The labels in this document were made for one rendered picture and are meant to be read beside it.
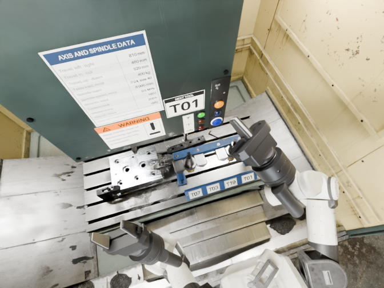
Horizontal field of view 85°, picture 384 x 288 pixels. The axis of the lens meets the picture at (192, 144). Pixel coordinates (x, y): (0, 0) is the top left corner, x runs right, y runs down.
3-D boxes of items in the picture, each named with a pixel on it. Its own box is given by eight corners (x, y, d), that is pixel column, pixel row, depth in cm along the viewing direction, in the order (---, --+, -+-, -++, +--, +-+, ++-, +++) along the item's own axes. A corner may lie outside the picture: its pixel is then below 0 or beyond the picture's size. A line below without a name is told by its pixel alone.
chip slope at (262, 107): (312, 206, 149) (332, 196, 126) (218, 236, 142) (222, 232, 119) (258, 109, 190) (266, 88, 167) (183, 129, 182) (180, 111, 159)
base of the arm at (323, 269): (316, 240, 82) (336, 270, 78) (287, 255, 84) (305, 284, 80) (330, 249, 68) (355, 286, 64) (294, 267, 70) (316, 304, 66)
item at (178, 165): (186, 172, 102) (186, 171, 101) (175, 175, 101) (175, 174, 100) (182, 159, 105) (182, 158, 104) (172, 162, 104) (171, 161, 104)
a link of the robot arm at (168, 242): (147, 222, 69) (164, 232, 77) (130, 256, 64) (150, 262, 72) (174, 235, 62) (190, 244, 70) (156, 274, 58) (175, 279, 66)
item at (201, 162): (208, 166, 103) (208, 164, 102) (197, 168, 102) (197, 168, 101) (203, 153, 106) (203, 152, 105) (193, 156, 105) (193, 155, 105)
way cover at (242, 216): (274, 236, 140) (282, 234, 126) (140, 282, 131) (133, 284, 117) (254, 193, 154) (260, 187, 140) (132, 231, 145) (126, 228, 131)
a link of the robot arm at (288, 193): (291, 152, 56) (312, 180, 59) (255, 165, 62) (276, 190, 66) (291, 183, 47) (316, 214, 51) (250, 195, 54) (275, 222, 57)
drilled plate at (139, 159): (163, 180, 128) (162, 177, 124) (115, 194, 125) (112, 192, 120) (155, 148, 139) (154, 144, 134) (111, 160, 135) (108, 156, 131)
